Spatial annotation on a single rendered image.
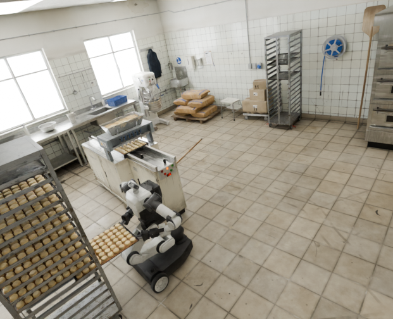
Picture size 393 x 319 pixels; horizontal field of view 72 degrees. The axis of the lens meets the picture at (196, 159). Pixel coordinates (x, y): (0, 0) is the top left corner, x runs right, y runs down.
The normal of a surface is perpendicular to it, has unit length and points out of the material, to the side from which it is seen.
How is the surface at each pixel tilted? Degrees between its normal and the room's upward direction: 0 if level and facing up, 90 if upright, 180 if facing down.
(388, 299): 0
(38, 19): 90
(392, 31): 90
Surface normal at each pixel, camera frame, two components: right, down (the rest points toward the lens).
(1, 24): 0.75, 0.19
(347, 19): -0.64, 0.46
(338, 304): -0.17, -0.87
